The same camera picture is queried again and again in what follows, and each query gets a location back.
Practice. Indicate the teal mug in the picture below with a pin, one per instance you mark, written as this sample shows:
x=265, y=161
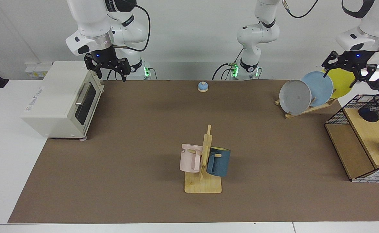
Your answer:
x=220, y=165

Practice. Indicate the white wall socket strip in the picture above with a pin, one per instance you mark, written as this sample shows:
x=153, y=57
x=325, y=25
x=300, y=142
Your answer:
x=37, y=69

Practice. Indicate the pale toaster oven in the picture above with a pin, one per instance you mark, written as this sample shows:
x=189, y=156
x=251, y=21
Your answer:
x=57, y=97

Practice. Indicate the yellow plate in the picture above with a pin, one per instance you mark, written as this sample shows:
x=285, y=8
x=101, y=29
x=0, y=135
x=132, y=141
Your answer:
x=341, y=84

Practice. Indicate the light blue plate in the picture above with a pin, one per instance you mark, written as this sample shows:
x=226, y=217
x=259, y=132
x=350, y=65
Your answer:
x=319, y=87

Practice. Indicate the grey plate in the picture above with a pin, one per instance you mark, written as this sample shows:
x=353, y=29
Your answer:
x=294, y=97

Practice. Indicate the wooden mug stand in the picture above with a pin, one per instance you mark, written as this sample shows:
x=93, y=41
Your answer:
x=205, y=187

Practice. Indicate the small blue round bell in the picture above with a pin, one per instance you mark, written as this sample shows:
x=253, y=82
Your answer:
x=202, y=86

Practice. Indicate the pink mug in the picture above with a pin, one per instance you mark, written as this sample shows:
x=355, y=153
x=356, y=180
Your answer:
x=186, y=161

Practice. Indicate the black mesh pen holder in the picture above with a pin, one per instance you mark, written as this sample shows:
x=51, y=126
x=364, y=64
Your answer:
x=367, y=115

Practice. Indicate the wooden plate rack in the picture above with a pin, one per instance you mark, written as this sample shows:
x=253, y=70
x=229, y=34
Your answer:
x=306, y=111

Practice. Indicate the brown table cloth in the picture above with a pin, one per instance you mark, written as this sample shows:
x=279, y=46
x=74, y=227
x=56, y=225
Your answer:
x=112, y=178

